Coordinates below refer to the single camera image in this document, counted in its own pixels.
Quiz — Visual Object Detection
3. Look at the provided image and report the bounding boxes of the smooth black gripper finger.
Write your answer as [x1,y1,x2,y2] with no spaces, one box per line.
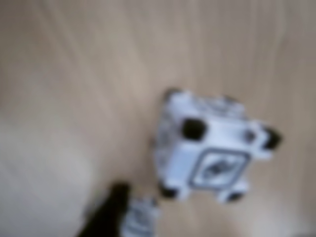
[81,181,131,237]

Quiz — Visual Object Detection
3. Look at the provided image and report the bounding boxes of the white cube with diamond glyph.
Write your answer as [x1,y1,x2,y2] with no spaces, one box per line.
[122,194,161,237]

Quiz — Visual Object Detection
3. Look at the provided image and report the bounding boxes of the white cube with lightning glyph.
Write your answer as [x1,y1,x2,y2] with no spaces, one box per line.
[150,86,284,205]

